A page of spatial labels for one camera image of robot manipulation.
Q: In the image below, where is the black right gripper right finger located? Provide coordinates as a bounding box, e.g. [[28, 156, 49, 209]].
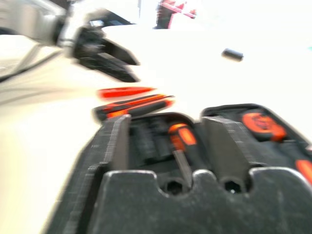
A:
[[201, 116, 257, 181]]

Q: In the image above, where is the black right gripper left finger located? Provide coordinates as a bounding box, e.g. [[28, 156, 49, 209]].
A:
[[43, 114, 132, 234]]

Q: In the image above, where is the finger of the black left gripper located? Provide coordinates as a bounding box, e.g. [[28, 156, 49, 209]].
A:
[[97, 54, 141, 83], [102, 38, 141, 66]]

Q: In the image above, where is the black tool case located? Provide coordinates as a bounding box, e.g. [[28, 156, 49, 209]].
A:
[[126, 103, 312, 190]]

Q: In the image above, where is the orange utility knife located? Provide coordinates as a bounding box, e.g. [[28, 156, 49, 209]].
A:
[[97, 86, 157, 99]]

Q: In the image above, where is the orange black tape measure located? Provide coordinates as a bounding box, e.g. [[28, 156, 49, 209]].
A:
[[242, 111, 288, 142]]

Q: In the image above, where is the orange black screwdriver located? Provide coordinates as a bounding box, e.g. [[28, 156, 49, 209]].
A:
[[167, 123, 197, 190]]

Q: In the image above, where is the open laptop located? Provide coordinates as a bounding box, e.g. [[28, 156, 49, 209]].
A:
[[153, 0, 197, 29]]

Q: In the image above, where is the small black box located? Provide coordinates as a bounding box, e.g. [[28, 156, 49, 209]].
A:
[[221, 48, 244, 63]]

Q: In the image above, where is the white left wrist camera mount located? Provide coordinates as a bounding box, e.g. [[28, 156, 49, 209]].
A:
[[59, 7, 108, 49]]

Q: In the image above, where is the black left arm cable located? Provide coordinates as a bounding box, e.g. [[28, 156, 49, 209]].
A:
[[0, 45, 63, 83]]

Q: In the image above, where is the orange black tool handle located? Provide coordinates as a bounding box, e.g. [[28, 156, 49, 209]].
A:
[[294, 159, 312, 185]]

